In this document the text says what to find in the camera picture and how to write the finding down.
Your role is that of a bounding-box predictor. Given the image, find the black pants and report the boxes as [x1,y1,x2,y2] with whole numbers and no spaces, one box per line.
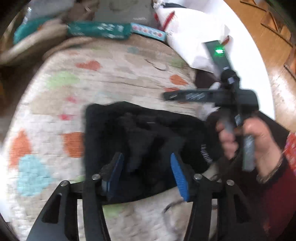
[84,102,223,204]

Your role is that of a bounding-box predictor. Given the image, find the person right hand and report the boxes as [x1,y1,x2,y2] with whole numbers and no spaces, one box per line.
[216,118,282,182]

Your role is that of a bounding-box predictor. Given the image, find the white paper shopping bag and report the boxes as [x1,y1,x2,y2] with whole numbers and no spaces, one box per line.
[153,1,230,73]

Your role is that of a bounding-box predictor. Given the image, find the quilted patterned bedspread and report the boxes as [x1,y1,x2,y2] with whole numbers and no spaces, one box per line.
[4,34,219,241]

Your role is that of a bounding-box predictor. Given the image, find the light blue toy box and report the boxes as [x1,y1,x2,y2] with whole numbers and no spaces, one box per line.
[131,23,167,42]

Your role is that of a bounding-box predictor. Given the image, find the grey laptop bag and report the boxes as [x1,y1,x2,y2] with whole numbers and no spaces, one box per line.
[94,0,154,25]

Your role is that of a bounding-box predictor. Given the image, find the green paper ream package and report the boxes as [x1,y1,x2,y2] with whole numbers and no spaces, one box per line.
[67,21,132,40]

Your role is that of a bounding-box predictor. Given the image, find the teal plush pillow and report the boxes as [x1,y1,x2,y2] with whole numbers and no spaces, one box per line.
[13,17,54,45]

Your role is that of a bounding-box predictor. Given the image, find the clear plastic bag bundle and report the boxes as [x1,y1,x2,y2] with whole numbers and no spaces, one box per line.
[23,0,75,22]

